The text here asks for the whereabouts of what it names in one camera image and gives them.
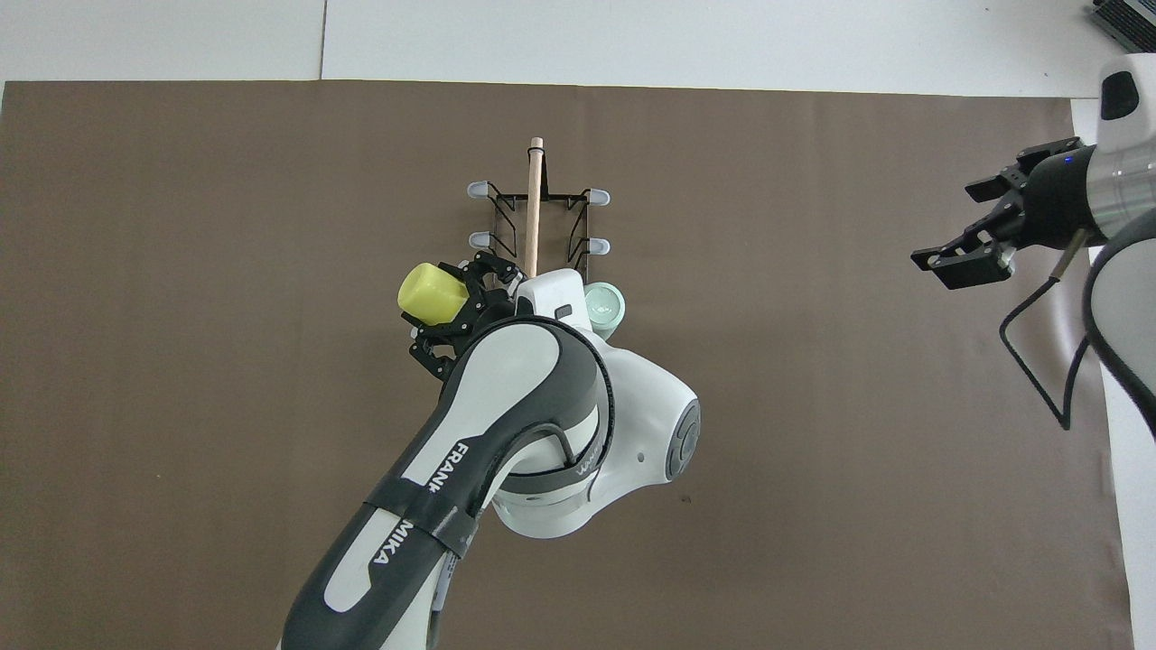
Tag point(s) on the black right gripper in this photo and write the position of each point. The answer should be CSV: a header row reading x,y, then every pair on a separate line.
x,y
1061,203

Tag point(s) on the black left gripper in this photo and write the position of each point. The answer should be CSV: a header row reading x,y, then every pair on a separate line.
x,y
495,305

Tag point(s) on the yellow plastic cup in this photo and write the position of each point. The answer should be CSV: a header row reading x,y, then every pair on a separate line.
x,y
433,293

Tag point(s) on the pale green plastic cup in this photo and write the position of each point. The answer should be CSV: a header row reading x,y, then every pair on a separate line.
x,y
607,307

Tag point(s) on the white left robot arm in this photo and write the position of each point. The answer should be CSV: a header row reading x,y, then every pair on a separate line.
x,y
506,397

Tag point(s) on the grey ribbed device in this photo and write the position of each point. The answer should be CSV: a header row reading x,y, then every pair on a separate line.
x,y
1129,20

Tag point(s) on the brown table mat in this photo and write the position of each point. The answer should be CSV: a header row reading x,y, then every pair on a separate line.
x,y
813,506

